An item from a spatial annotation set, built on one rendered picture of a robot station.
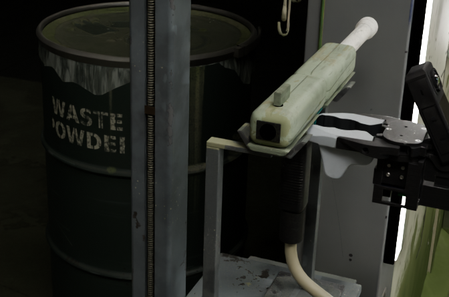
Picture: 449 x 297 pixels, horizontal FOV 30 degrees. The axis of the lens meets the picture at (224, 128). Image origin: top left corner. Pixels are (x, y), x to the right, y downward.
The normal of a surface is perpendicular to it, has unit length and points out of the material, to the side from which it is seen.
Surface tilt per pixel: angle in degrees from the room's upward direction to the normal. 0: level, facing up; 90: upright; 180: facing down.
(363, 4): 90
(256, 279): 0
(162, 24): 90
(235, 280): 0
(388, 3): 90
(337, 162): 90
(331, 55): 0
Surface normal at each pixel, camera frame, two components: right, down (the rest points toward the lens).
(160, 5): -0.37, 0.33
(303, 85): 0.04, -0.93
